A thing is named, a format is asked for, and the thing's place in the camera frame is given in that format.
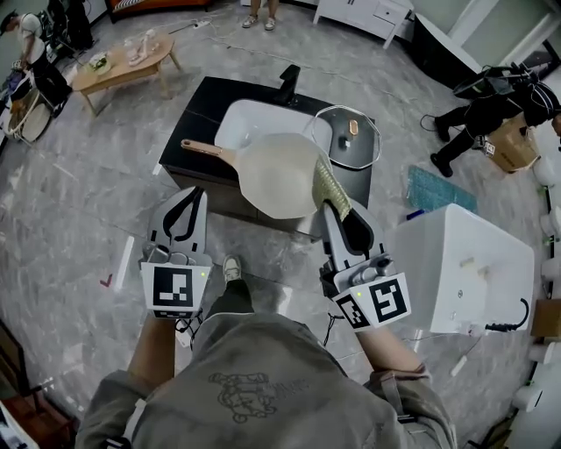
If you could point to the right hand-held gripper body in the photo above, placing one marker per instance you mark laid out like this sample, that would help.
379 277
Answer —
372 298

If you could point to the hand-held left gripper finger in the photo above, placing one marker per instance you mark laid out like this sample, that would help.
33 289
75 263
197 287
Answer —
200 223
158 223

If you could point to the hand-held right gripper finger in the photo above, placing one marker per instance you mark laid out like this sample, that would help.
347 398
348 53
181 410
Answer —
372 239
335 237

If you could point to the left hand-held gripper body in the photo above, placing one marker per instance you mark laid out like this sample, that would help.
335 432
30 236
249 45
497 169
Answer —
173 285

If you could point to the yellow-green mesh scrubber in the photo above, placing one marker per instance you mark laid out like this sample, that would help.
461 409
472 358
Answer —
331 184

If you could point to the person's left forearm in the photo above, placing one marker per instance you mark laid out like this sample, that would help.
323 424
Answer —
151 346

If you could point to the person's right forearm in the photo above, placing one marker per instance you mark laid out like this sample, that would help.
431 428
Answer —
390 351

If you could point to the white flat strip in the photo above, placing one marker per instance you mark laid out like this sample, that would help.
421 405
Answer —
124 263

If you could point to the person's white shoe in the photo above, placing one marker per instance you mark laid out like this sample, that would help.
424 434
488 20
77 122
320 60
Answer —
232 268

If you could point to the person's black trouser leg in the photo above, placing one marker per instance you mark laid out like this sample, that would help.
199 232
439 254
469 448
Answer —
230 298

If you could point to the blue textured mat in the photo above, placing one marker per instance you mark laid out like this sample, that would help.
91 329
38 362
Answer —
442 190

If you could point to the black sink cabinet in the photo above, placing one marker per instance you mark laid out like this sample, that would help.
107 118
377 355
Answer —
197 131

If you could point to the large white box cabinet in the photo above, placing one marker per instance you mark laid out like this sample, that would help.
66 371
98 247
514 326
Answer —
464 267

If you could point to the small white tube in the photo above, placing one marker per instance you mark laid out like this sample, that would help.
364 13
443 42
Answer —
458 366

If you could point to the person's grey printed shirt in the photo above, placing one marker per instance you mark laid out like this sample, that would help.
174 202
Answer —
263 386

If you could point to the black faucet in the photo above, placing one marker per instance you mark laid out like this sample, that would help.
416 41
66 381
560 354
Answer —
289 85

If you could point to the oval wooden coffee table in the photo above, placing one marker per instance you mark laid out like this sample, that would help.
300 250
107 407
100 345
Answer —
122 66

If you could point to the round woven basket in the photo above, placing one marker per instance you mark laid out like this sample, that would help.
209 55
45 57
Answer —
30 120

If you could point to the cardboard box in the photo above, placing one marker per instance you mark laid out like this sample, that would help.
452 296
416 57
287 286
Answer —
515 144

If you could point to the small potted plant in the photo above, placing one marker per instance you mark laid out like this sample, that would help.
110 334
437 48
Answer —
98 62

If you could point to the brown cardboard carton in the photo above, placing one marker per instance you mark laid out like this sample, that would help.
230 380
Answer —
548 318

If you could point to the pale figurines on table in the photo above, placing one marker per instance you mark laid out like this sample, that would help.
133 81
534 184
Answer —
142 46

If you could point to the row of white ceramic fixtures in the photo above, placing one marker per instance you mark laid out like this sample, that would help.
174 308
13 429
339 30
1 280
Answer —
550 272

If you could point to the dark brown furniture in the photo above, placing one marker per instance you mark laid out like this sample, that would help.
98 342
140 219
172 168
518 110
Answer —
26 408

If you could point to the white power strip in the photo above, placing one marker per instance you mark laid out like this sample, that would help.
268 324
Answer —
201 24

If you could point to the black and white bathtub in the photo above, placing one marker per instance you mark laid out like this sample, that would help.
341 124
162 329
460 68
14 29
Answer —
442 48

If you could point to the white drawer cabinet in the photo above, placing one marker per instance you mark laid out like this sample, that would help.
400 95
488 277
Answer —
364 13

